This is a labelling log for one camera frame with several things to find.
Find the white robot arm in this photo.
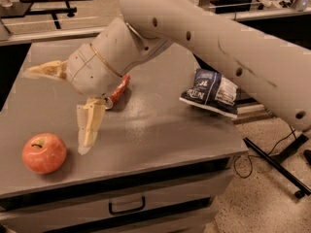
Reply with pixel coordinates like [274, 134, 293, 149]
[24, 0, 311, 154]

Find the metal railing frame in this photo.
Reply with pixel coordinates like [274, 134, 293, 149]
[2, 0, 311, 41]

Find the crushed red soda can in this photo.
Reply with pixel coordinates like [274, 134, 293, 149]
[106, 74, 130, 110]

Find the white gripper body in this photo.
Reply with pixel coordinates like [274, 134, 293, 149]
[66, 44, 121, 97]

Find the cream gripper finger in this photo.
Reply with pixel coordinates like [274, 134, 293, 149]
[24, 60, 67, 81]
[77, 97, 106, 155]

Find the black drawer handle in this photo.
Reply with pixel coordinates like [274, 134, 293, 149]
[108, 196, 146, 216]

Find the grey drawer front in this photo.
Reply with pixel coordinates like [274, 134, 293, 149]
[1, 170, 233, 233]

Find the grey side shelf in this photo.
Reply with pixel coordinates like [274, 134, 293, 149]
[233, 98, 270, 124]

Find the red apple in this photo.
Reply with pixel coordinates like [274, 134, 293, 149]
[21, 133, 67, 174]

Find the black floor stand base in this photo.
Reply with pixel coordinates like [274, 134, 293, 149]
[243, 134, 311, 199]

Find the black cable on floor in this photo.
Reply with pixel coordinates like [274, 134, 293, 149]
[232, 126, 297, 179]

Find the blue chip bag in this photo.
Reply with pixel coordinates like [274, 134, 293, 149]
[179, 69, 237, 118]

